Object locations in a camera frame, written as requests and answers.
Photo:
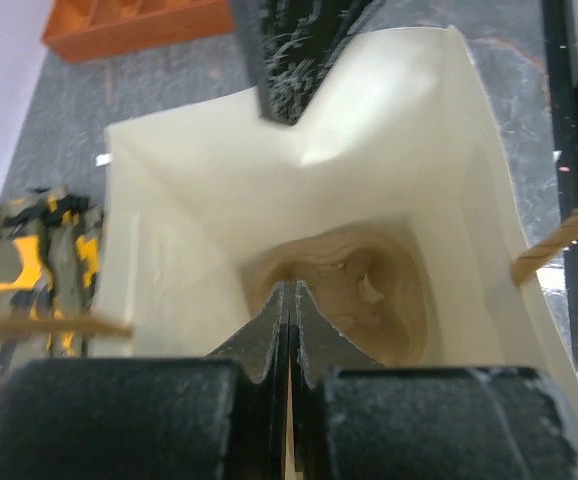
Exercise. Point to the orange compartment organizer tray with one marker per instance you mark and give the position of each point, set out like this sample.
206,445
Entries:
82,30

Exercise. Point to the camouflage folded cloth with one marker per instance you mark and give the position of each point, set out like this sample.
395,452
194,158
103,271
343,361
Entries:
49,254

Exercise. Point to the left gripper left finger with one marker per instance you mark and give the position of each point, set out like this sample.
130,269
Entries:
222,416

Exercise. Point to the brown paper bag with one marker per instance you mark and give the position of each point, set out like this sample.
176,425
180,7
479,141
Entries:
400,138

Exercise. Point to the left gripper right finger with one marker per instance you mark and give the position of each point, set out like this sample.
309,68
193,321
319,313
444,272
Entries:
356,419

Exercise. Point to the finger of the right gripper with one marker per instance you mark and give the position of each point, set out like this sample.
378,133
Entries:
290,46

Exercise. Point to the cardboard cup carrier tray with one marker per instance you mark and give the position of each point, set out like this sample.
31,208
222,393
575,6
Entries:
362,281

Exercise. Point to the white wrapped straw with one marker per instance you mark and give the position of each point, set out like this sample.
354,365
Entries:
102,160

